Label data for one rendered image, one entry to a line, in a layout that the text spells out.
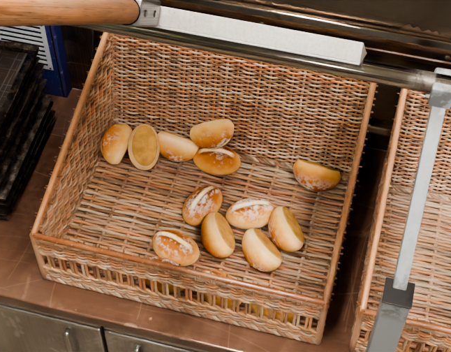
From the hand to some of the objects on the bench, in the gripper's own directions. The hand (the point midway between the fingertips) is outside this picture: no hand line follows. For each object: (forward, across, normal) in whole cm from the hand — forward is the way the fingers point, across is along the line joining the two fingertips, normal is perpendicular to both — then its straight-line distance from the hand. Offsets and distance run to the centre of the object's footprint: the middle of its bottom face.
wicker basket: (+3, +40, -163) cm, 168 cm away
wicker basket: (+63, +40, -163) cm, 179 cm away
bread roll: (+23, +30, -173) cm, 177 cm away
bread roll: (-15, +32, -170) cm, 174 cm away
